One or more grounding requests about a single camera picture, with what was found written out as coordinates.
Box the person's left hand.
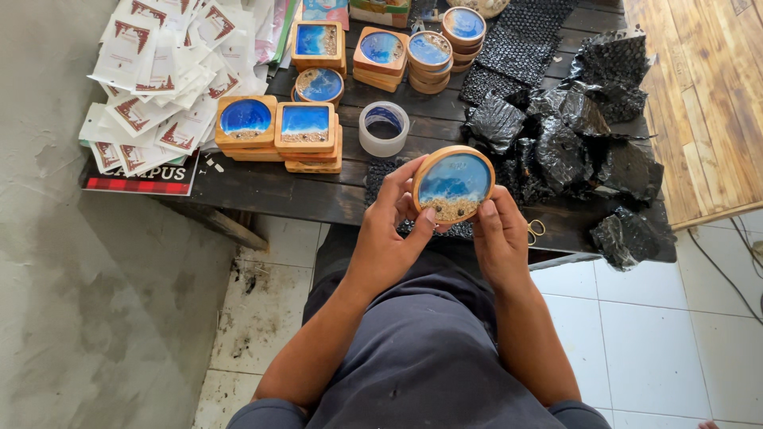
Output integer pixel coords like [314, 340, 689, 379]
[346, 155, 439, 294]

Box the person's right hand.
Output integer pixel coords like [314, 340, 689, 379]
[470, 185, 536, 291]

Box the round blue resin wooden coaster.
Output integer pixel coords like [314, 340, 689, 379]
[411, 145, 496, 226]

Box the flat black bubble wrap sheet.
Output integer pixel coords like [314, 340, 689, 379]
[363, 157, 478, 240]

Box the clear adhesive tape roll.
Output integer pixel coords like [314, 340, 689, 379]
[358, 100, 411, 158]

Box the person's dark grey clothing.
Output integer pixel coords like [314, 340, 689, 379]
[225, 223, 614, 429]

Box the heap of black wrapped parcels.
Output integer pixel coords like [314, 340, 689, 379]
[462, 25, 678, 273]

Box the stack of square-inlay resin coasters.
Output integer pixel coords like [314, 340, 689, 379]
[290, 20, 348, 77]
[273, 101, 344, 175]

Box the short stack of round coasters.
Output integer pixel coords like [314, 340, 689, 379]
[291, 67, 346, 110]

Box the stack of square round-inlay coasters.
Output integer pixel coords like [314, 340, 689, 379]
[214, 95, 285, 163]
[352, 26, 411, 94]

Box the tall stack of round coasters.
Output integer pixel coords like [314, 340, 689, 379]
[407, 30, 454, 95]
[440, 6, 488, 74]

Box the stack of black bubble sheets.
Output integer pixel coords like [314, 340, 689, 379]
[458, 0, 580, 107]

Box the colourful cardboard box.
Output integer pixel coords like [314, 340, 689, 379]
[349, 0, 413, 29]

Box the stack of coloured paper sheets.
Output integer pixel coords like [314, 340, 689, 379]
[255, 0, 304, 77]

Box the blue and pink packet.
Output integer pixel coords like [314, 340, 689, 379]
[301, 0, 351, 31]

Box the light wooden plank bench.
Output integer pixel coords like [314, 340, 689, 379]
[622, 0, 763, 231]

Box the red and black magazine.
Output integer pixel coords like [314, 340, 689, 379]
[81, 149, 201, 197]

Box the pile of white paper packets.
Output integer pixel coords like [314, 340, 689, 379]
[79, 0, 270, 177]

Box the black cable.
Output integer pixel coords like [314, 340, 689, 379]
[686, 214, 763, 327]

